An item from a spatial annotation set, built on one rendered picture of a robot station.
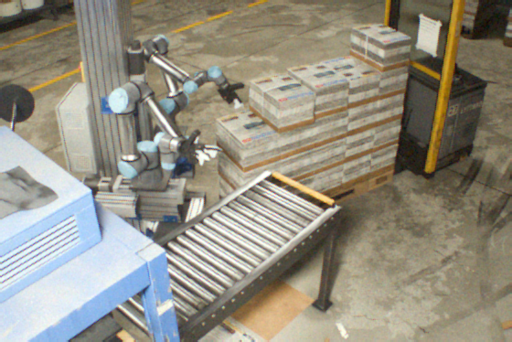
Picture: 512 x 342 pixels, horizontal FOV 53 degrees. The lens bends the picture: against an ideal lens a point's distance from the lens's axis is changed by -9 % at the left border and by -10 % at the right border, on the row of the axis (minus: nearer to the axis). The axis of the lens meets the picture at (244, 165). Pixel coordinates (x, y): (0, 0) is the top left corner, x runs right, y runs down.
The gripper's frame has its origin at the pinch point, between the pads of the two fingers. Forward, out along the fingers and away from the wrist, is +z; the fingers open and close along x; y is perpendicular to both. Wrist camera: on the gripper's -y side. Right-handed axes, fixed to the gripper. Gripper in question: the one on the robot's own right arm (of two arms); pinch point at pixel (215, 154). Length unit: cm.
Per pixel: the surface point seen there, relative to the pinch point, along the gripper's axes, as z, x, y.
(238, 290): 34, 29, 48
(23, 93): -41, 79, -45
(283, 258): 41, -2, 46
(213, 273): 18, 26, 48
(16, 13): -581, -311, 55
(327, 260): 48, -51, 74
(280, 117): -14, -95, 16
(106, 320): -6, 77, 55
